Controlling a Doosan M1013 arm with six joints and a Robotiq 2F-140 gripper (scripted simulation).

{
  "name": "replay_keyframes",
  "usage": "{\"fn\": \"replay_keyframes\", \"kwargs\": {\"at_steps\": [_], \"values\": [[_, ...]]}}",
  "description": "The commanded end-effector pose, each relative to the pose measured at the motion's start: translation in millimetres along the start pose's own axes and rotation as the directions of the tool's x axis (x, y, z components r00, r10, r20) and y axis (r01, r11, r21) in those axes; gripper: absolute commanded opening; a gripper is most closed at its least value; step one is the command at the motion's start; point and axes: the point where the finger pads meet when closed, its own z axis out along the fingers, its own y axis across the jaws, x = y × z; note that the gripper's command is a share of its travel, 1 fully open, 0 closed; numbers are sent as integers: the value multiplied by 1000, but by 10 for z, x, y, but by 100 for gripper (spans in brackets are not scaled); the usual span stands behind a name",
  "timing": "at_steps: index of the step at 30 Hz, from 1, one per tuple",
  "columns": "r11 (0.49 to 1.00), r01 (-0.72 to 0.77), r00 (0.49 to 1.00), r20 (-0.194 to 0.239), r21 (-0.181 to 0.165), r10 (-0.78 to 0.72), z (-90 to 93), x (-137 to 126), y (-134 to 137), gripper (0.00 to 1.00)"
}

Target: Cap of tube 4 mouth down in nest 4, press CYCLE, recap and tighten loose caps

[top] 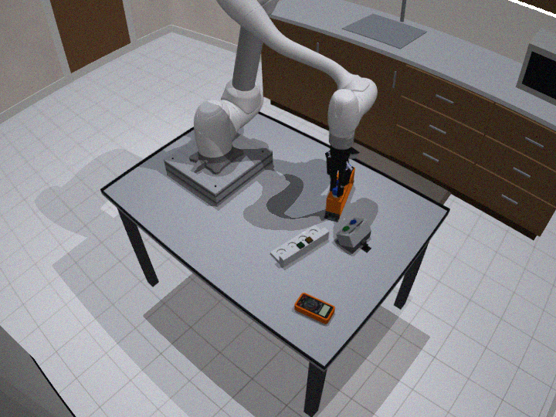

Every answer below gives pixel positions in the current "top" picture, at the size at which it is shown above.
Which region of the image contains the orange pocket multimeter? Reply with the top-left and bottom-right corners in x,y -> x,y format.
294,293 -> 335,324

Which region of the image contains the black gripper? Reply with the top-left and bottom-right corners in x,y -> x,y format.
325,146 -> 354,198

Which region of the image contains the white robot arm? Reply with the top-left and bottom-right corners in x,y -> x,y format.
189,0 -> 378,175

